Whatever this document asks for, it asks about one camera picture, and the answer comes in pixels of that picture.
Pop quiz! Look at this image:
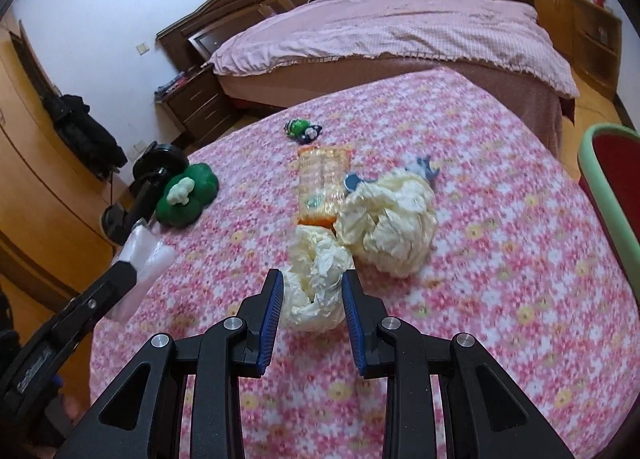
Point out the large cream plastic bag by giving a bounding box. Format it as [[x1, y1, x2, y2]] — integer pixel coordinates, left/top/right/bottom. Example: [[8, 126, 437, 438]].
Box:
[[334, 168, 438, 278]]

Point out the dark wooden headboard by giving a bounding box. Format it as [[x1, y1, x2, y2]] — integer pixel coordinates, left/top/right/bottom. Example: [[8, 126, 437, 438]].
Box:
[[156, 0, 312, 71]]

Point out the pink bed quilt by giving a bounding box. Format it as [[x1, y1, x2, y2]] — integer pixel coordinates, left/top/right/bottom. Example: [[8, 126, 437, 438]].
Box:
[[208, 0, 579, 98]]

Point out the wooden wardrobe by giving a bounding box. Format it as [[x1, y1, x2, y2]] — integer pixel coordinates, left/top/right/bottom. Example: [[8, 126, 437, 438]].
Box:
[[0, 8, 137, 319]]

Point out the small green toy car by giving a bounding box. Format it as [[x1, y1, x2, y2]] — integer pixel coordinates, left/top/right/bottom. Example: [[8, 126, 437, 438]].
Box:
[[284, 119, 322, 145]]

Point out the clear plastic bag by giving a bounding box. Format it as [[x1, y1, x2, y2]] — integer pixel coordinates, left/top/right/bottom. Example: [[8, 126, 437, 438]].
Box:
[[106, 219, 176, 323]]

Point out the small cream plastic bag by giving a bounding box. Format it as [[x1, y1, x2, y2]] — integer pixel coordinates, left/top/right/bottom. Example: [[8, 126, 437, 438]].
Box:
[[281, 225, 355, 332]]

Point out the pink floral table cloth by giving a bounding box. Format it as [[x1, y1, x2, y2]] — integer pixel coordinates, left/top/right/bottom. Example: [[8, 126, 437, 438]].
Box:
[[90, 70, 639, 458]]

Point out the black hanging jacket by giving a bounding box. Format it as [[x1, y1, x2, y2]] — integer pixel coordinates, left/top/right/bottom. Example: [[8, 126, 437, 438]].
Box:
[[42, 94, 128, 180]]

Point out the brown bed base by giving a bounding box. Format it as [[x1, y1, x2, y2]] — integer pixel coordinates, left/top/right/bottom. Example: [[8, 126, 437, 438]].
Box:
[[218, 58, 576, 156]]

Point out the biscuit packet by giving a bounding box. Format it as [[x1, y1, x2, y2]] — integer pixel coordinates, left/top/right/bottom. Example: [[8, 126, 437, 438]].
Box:
[[297, 146, 352, 229]]

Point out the wooden cabinet desk unit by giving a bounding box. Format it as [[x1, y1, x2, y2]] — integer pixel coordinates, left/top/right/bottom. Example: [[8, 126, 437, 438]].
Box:
[[351, 0, 624, 102]]

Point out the red bin with green rim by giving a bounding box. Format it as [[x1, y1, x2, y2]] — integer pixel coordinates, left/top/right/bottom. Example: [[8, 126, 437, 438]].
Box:
[[578, 123, 640, 294]]

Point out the black suction mount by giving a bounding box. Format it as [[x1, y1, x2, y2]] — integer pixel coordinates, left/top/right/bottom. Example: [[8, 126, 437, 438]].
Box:
[[100, 141, 189, 247]]

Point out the dark wooden nightstand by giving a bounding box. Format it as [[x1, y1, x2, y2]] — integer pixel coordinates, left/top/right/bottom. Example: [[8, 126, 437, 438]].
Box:
[[156, 68, 238, 147]]

